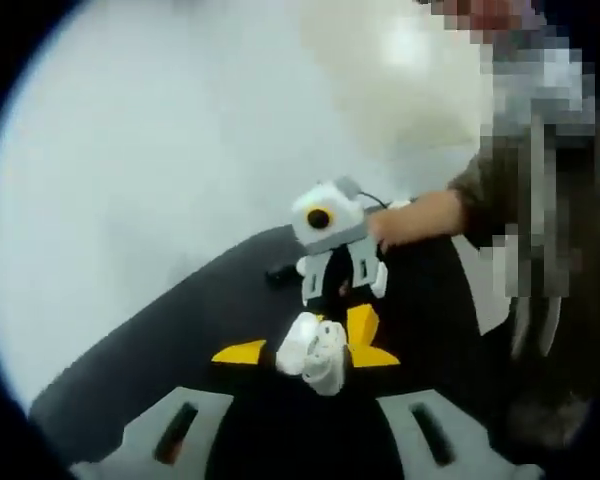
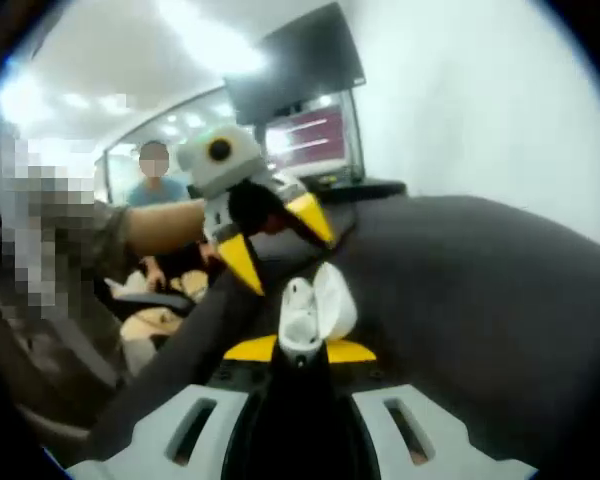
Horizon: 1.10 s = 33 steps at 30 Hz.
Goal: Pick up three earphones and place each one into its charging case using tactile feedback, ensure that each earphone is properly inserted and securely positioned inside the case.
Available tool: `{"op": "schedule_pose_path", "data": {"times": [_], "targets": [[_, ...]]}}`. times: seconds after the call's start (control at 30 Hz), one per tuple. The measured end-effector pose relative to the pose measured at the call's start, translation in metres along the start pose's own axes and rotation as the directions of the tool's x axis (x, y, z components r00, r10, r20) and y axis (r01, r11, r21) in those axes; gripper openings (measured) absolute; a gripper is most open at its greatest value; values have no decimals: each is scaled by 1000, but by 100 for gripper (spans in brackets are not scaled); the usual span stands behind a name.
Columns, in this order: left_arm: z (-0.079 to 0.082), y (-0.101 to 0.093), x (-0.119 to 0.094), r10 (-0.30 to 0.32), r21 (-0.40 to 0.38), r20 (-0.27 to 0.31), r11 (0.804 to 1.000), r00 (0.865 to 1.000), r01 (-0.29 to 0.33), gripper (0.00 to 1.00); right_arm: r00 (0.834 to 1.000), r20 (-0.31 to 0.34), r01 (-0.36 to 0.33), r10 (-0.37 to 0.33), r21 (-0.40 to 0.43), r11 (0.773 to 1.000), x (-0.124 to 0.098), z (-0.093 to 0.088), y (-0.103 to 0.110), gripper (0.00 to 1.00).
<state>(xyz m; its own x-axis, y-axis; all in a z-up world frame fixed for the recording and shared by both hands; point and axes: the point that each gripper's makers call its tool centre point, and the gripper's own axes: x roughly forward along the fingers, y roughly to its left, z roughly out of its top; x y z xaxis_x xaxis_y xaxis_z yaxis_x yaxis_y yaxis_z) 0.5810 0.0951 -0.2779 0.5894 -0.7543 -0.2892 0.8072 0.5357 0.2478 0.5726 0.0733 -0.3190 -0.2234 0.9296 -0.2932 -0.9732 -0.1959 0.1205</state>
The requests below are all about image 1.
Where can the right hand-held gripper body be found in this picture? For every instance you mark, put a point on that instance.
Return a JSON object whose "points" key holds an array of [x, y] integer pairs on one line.
{"points": [[340, 225]]}

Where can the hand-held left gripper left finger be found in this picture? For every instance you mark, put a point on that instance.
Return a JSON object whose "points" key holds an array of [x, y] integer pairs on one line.
{"points": [[160, 435]]}

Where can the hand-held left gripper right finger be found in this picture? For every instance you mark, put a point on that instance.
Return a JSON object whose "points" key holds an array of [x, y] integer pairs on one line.
{"points": [[455, 440]]}

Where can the white rounded rectangular charging case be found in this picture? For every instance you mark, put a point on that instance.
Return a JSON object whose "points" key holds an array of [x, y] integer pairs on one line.
{"points": [[295, 345]]}

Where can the person's right hand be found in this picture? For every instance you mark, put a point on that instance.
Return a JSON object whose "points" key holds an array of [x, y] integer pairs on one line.
{"points": [[392, 227]]}

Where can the black table mat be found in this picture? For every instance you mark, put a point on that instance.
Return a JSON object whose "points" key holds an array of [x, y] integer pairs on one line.
{"points": [[180, 320]]}

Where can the grey chest harness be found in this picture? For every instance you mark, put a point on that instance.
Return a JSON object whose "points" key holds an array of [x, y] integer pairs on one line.
{"points": [[535, 325]]}

